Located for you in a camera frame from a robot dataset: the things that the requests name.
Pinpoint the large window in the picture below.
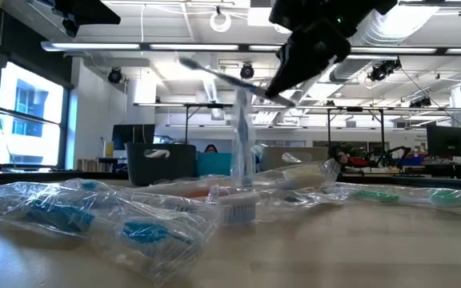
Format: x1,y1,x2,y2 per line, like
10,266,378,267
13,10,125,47
0,59,78,170

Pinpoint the white ceiling unit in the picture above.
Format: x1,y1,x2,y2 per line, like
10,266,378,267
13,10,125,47
248,0,275,34

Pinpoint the black aluminium frame rail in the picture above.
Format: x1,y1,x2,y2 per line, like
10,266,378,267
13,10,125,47
344,174,461,194
0,170,130,188

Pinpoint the blue plastic bin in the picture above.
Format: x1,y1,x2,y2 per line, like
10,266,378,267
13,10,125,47
196,152,262,177

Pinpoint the black computer monitor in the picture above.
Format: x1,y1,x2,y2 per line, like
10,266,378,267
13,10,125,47
112,123,156,151
426,124,461,158

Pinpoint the blue storage crate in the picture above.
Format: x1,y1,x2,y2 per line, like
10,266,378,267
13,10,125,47
392,156,426,167

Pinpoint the silver ventilation duct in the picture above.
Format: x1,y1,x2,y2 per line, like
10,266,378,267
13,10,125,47
328,6,442,83

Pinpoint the white coiled cable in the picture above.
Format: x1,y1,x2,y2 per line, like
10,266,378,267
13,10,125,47
209,6,232,33

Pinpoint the grey plastic bin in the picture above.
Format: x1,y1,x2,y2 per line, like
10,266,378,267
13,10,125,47
125,142,198,187

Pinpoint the green toothbrush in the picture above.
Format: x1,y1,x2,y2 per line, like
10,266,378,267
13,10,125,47
344,186,461,211

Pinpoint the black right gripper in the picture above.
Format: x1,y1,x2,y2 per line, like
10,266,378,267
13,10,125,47
265,0,398,99

